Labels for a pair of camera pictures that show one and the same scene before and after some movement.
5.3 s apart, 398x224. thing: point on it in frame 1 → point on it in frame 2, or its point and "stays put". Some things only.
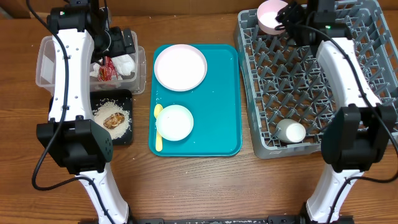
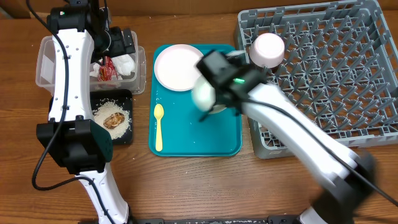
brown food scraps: x=114 y=121 stays put
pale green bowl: x=175 y=122 → x=203 y=94
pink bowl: x=266 y=14 → x=267 y=50
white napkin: x=125 y=65 stays put
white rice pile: x=107 y=107 stays put
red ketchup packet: x=107 y=71 stays put
